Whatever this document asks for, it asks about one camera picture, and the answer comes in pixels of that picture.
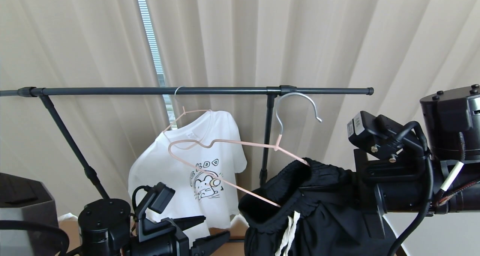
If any black garment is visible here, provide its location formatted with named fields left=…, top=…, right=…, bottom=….
left=238, top=158, right=398, bottom=256

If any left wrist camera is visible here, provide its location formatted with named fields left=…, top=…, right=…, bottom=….
left=131, top=182, right=176, bottom=241

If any pink clothes hanger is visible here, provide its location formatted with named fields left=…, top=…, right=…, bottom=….
left=162, top=87, right=211, bottom=150
left=168, top=92, right=323, bottom=208

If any beige curtain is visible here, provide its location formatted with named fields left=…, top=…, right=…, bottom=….
left=0, top=0, right=480, bottom=230

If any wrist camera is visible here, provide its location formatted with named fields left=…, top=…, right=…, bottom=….
left=347, top=111, right=428, bottom=163
left=131, top=182, right=176, bottom=241

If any black clothes rack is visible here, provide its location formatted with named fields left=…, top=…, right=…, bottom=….
left=0, top=85, right=374, bottom=245

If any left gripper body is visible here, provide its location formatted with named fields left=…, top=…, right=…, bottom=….
left=129, top=218, right=190, bottom=256

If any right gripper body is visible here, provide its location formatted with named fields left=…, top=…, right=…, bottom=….
left=354, top=149, right=435, bottom=240

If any white printed t-shirt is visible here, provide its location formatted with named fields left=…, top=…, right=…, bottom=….
left=128, top=111, right=248, bottom=245

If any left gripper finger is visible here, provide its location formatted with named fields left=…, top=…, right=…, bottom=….
left=174, top=216, right=206, bottom=231
left=191, top=231, right=231, bottom=256

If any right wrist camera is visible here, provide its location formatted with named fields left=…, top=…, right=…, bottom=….
left=347, top=111, right=428, bottom=163

